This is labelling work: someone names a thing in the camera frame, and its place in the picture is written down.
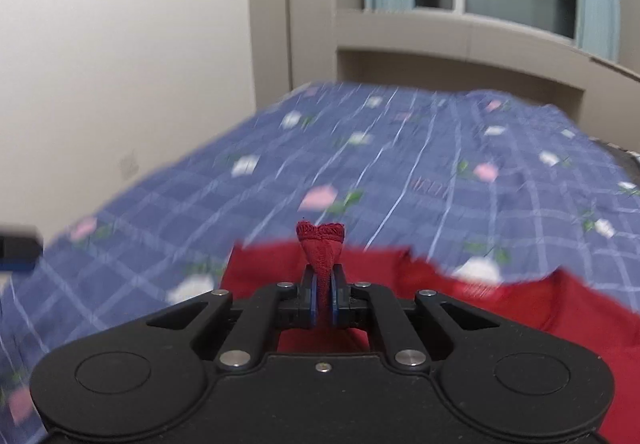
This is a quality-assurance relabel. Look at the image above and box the blue plaid floral bedspread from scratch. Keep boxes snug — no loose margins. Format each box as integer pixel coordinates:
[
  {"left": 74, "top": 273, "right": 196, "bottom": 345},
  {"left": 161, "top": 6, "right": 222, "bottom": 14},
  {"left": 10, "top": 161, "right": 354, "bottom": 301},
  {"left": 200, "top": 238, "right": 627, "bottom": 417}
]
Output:
[{"left": 1, "top": 82, "right": 639, "bottom": 443}]

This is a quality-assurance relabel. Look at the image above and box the beige built-in window cabinet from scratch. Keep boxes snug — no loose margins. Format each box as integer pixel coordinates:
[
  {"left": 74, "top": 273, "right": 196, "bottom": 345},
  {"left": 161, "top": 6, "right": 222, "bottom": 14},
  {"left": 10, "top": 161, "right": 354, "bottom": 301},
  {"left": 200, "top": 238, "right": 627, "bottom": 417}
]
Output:
[{"left": 250, "top": 0, "right": 639, "bottom": 149}]

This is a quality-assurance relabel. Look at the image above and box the dark grey bed sheet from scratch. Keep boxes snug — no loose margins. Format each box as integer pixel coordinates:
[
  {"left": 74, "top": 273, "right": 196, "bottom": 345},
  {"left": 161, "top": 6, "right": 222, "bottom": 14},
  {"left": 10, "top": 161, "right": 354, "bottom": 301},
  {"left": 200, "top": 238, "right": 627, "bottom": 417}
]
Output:
[{"left": 601, "top": 142, "right": 639, "bottom": 172}]

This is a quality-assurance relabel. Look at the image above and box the red long-sleeve sweater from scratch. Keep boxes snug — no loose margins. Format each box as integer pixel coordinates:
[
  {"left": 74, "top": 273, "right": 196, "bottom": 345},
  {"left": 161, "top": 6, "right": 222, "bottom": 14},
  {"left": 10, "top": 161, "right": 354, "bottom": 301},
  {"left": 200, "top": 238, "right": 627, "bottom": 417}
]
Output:
[{"left": 221, "top": 222, "right": 639, "bottom": 443}]

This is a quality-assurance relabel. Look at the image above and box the white wall socket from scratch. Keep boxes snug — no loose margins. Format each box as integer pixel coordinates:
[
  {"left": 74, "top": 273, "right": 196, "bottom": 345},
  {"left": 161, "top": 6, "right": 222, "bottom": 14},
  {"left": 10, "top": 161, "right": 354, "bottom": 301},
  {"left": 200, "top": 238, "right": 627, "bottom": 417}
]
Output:
[{"left": 118, "top": 152, "right": 139, "bottom": 180}]

